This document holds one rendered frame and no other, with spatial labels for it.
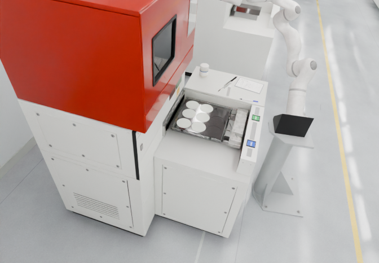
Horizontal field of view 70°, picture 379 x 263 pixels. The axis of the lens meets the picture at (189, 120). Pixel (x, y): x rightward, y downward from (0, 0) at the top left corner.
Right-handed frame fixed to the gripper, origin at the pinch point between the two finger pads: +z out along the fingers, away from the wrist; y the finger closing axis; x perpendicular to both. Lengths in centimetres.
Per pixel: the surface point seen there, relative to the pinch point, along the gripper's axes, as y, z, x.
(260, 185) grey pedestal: 141, -101, -6
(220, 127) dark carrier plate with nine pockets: 80, -40, -30
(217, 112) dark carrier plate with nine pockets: 76, -39, -14
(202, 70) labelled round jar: 57, -23, 17
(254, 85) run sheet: 57, -66, 12
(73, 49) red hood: 34, 44, -80
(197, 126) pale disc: 83, -24, -30
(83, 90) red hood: 54, 41, -75
